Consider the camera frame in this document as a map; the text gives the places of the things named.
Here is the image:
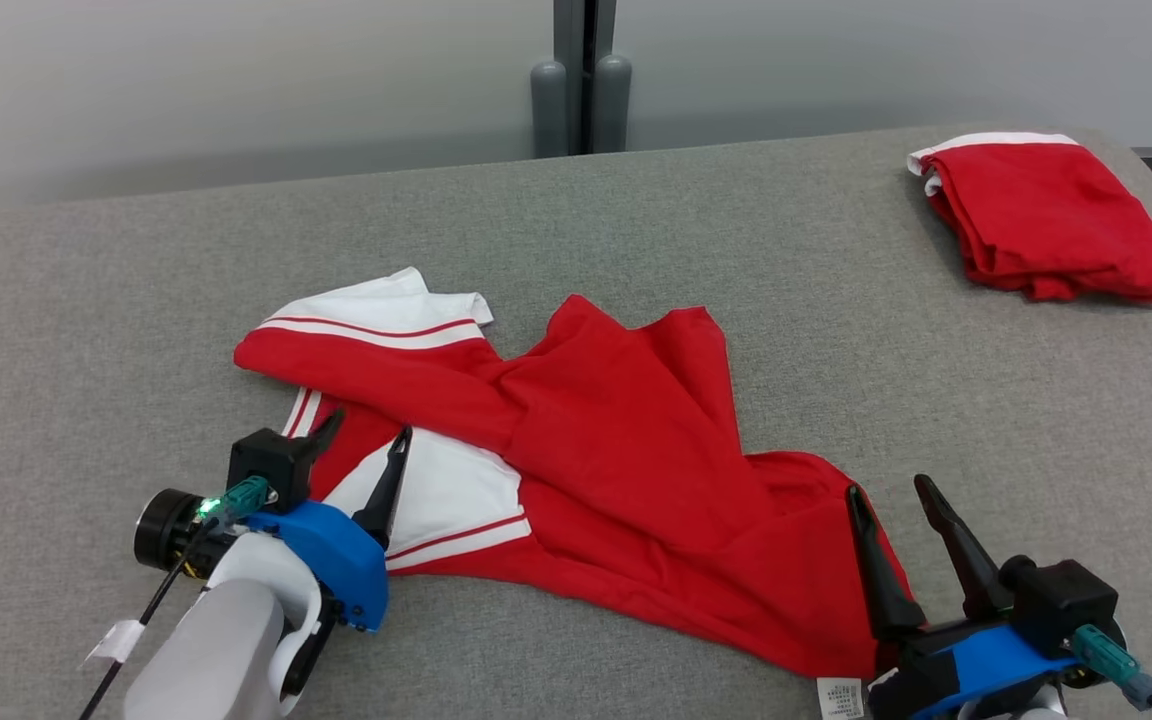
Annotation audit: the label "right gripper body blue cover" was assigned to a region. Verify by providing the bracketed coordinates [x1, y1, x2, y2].
[866, 618, 1082, 720]

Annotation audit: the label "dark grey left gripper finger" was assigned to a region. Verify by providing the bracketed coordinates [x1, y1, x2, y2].
[351, 427, 414, 551]
[301, 408, 345, 466]

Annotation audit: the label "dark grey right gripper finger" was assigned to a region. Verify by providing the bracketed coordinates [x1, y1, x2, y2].
[913, 474, 1007, 619]
[844, 484, 927, 641]

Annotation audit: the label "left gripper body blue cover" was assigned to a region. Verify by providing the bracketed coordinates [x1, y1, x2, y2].
[133, 487, 389, 633]

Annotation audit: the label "red jersey white sleeves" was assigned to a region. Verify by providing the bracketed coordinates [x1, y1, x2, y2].
[234, 266, 917, 720]

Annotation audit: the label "red shorts white trim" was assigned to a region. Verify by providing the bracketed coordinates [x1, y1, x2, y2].
[906, 132, 1152, 303]

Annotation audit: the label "grey rounded partition foot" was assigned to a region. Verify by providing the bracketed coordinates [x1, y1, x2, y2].
[530, 60, 570, 159]
[591, 54, 633, 153]

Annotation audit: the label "teal plug black cable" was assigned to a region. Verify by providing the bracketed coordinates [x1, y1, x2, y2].
[76, 476, 272, 720]
[1071, 625, 1152, 720]

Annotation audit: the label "grey partition post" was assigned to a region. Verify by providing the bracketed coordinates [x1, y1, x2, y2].
[553, 0, 619, 156]

